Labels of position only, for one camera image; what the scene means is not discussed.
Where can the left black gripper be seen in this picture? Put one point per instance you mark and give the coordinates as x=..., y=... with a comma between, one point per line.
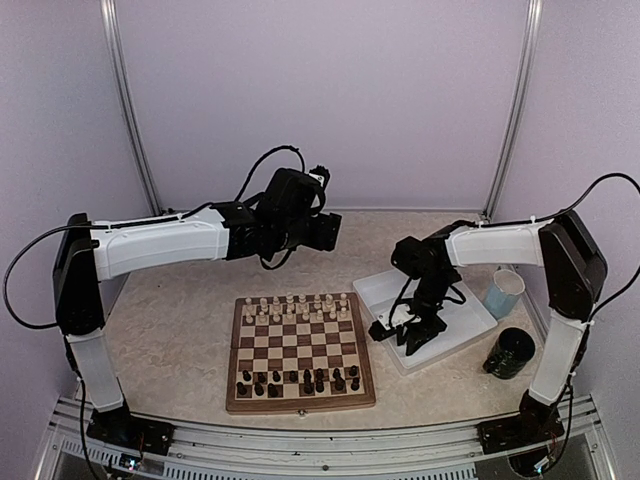
x=326, y=237

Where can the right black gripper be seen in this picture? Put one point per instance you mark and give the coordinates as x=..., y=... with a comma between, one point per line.
x=417, y=332

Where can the white plastic tray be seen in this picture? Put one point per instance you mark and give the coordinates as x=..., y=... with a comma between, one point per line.
x=466, y=323

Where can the black chess piece eleventh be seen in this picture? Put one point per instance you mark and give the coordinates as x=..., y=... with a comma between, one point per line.
x=339, y=384

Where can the black chess piece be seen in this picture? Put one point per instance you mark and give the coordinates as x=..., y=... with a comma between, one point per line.
x=319, y=385
x=307, y=388

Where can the wooden chess board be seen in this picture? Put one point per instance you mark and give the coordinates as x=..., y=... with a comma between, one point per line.
x=298, y=332

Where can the black chess piece thirteenth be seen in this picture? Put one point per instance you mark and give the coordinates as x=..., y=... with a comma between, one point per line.
x=273, y=391

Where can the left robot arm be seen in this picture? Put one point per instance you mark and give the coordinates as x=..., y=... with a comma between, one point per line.
x=92, y=253

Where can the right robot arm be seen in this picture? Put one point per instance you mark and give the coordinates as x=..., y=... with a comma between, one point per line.
x=575, y=271

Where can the dark green mug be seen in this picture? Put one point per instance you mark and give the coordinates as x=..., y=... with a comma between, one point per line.
x=511, y=352

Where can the light blue mug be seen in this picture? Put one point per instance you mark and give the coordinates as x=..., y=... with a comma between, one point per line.
x=505, y=289

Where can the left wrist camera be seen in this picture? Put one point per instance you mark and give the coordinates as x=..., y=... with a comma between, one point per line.
x=321, y=174

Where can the front aluminium rail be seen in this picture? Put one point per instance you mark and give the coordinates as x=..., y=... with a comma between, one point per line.
x=203, y=451

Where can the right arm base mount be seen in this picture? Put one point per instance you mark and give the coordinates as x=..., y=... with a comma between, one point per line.
x=511, y=433

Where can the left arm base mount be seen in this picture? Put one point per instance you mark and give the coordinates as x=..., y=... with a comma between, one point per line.
x=134, y=433

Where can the left aluminium frame post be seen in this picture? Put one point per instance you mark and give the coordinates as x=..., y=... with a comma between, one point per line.
x=116, y=51

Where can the aluminium frame post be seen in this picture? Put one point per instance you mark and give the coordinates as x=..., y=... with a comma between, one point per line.
x=524, y=70
x=116, y=51

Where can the right aluminium frame post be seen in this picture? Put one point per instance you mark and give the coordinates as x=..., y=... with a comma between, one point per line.
x=524, y=70

